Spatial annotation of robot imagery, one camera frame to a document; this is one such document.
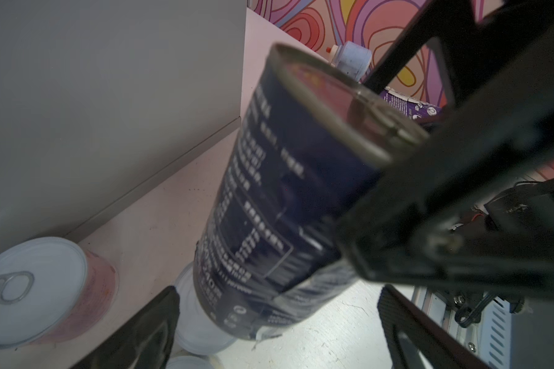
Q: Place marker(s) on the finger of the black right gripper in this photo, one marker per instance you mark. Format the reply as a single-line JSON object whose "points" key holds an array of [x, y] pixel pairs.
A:
{"points": [[448, 29], [397, 232]]}

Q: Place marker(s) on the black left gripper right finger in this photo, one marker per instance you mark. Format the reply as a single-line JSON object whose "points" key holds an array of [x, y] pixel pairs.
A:
{"points": [[410, 333]]}

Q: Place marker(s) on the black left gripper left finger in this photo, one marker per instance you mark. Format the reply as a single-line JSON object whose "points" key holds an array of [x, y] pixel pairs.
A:
{"points": [[144, 341]]}

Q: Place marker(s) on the light blue white can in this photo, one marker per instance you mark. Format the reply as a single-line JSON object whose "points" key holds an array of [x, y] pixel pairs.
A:
{"points": [[195, 331]]}

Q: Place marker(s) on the pink white can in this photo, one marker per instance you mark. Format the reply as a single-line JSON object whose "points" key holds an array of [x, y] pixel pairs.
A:
{"points": [[52, 291]]}

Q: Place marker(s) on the dark tomato can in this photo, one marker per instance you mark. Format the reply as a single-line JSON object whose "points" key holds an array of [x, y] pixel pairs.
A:
{"points": [[312, 142]]}

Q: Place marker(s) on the purple packet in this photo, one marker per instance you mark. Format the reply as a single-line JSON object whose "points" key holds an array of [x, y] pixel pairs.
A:
{"points": [[408, 106]]}

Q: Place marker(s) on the small white bottle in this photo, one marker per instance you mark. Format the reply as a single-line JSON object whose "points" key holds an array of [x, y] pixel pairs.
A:
{"points": [[351, 59]]}

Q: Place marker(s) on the grey metal cabinet box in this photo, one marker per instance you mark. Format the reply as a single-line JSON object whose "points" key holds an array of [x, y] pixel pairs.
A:
{"points": [[101, 101]]}

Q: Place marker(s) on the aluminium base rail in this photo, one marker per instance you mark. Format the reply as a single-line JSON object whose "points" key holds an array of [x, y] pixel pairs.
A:
{"points": [[490, 339]]}

